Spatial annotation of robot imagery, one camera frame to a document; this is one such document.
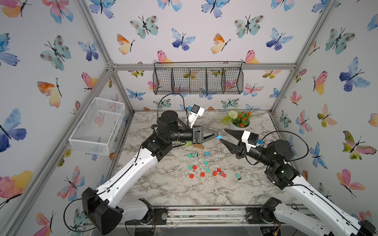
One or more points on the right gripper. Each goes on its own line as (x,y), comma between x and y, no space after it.
(240,152)

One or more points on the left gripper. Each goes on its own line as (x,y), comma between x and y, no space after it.
(196,139)

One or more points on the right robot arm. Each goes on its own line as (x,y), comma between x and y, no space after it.
(330,220)

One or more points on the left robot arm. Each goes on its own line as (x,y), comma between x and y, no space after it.
(101,205)

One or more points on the potted flower plant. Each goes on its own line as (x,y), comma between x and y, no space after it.
(238,119)

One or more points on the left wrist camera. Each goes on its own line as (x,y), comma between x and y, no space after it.
(196,112)

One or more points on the black wire wall basket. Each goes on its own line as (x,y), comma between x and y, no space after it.
(202,78)

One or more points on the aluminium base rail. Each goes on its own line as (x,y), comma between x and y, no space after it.
(206,214)

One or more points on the white mesh wall basket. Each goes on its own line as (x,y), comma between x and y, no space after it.
(98,127)

